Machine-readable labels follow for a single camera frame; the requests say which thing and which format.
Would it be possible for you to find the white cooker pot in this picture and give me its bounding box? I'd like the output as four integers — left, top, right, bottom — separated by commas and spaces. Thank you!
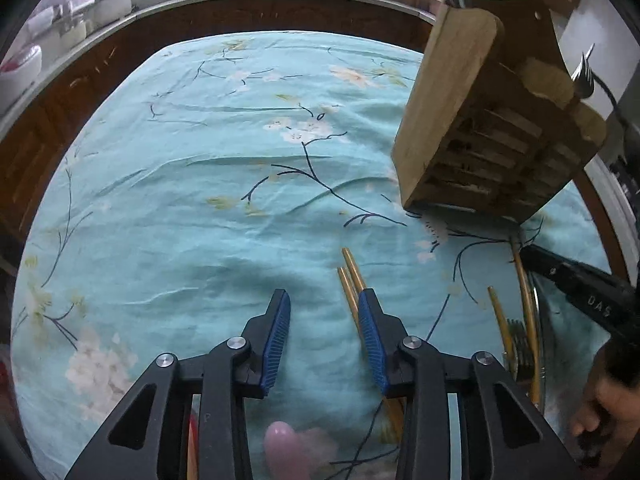
94, 0, 134, 26

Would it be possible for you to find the white and red rice cooker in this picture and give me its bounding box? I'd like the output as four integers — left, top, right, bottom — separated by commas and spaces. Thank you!
0, 44, 44, 111

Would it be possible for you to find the wooden utensil holder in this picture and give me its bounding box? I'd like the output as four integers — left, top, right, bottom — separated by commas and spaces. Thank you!
392, 0, 609, 225

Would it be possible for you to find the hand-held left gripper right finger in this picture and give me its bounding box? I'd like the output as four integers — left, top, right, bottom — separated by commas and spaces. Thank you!
357, 287, 581, 480

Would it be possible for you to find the silver fork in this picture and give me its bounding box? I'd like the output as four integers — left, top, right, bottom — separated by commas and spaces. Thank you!
567, 42, 599, 111

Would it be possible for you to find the person's right hand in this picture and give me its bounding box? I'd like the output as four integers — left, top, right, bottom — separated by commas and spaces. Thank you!
571, 342, 640, 466

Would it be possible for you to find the person's left hand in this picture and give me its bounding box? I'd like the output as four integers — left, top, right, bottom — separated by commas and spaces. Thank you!
265, 421, 332, 480

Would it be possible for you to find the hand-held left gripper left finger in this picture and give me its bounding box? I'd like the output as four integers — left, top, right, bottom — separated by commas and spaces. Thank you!
65, 288, 292, 480

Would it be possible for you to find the gas stove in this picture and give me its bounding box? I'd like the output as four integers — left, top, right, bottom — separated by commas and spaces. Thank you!
607, 150, 640, 223

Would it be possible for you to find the dark metal fork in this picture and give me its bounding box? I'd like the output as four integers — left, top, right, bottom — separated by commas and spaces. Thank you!
502, 317, 538, 386

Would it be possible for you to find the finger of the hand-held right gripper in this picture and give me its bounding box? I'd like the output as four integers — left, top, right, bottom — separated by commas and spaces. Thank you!
521, 245, 640, 334

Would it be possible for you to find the black wok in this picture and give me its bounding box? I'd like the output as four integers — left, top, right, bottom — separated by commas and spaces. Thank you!
590, 71, 640, 161

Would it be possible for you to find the blue floral tablecloth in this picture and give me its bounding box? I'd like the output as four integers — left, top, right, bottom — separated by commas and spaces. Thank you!
10, 30, 626, 480

